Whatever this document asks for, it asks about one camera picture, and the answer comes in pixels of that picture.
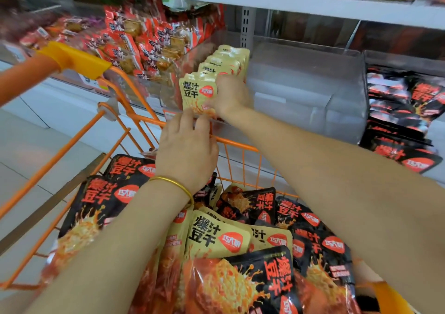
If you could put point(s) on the pile of black orange snacks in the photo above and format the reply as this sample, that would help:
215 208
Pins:
236 268

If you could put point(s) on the heap of dark brown packets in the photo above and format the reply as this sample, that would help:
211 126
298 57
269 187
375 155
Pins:
24 11

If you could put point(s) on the person's right forearm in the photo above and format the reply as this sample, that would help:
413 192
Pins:
361 192

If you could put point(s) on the row of yellow orange snacks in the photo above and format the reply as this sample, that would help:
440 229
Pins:
226 60

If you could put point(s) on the person's left hand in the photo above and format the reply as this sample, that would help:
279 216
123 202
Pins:
186 154

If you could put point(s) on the person's right hand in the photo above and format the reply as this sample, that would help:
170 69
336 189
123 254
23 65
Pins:
233 96

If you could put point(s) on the person's left forearm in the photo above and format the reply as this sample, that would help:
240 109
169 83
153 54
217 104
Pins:
97 261

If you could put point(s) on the yellow orange snack packet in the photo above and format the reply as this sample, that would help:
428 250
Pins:
197 95

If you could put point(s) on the orange shopping cart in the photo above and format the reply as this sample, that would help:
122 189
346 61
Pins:
42 70

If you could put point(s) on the row of black orange snacks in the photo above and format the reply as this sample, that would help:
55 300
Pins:
403 116

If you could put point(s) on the pile of red tan packets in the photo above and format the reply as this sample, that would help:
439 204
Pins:
139 36

